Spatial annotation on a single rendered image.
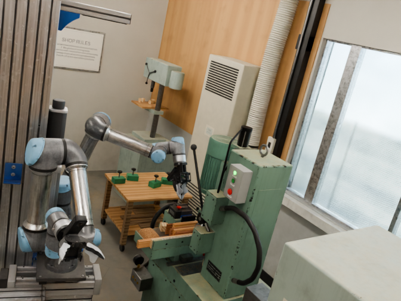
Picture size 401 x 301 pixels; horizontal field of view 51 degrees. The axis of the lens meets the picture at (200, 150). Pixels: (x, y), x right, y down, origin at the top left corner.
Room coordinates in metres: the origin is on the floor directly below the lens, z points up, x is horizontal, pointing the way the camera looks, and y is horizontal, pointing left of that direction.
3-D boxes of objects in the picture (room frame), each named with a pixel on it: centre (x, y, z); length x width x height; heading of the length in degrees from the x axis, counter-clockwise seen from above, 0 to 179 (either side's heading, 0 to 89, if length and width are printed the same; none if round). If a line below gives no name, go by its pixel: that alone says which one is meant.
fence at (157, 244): (2.11, -0.10, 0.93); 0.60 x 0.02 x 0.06; 127
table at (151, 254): (2.23, -0.02, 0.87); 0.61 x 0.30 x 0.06; 127
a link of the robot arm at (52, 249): (1.47, 0.47, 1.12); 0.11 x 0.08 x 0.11; 127
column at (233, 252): (1.94, -0.30, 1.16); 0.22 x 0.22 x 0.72; 37
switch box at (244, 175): (1.83, -0.20, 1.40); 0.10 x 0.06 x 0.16; 37
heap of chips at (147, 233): (2.06, 0.17, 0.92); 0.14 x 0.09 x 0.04; 37
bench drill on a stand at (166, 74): (4.48, 0.55, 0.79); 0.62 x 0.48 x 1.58; 40
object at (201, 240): (1.93, -0.11, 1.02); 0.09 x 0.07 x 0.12; 127
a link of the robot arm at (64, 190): (2.22, 0.73, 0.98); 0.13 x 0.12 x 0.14; 2
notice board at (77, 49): (4.68, 1.61, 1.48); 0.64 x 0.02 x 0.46; 128
